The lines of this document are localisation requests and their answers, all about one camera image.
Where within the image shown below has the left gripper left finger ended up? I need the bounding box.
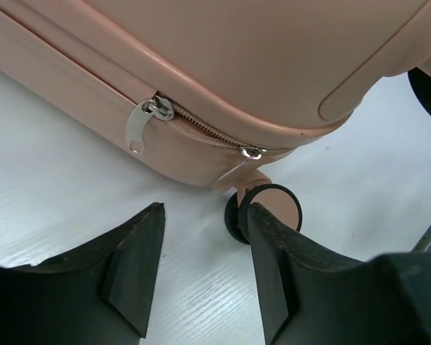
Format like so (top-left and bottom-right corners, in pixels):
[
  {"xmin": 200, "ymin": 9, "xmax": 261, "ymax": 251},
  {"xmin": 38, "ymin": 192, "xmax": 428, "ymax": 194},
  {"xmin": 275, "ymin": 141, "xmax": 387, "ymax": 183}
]
[{"xmin": 0, "ymin": 203, "xmax": 165, "ymax": 344}]

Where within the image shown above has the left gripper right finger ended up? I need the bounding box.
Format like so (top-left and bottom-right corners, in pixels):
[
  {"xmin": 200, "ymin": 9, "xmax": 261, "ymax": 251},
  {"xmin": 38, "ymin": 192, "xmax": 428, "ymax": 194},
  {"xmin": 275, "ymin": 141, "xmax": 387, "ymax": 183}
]
[{"xmin": 247, "ymin": 203, "xmax": 431, "ymax": 344}]

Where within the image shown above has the pink hard-shell suitcase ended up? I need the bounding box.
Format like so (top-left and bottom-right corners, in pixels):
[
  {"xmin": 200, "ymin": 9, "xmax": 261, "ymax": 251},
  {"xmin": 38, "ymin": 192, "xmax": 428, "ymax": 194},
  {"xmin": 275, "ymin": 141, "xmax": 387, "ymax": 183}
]
[{"xmin": 0, "ymin": 1, "xmax": 431, "ymax": 243}]

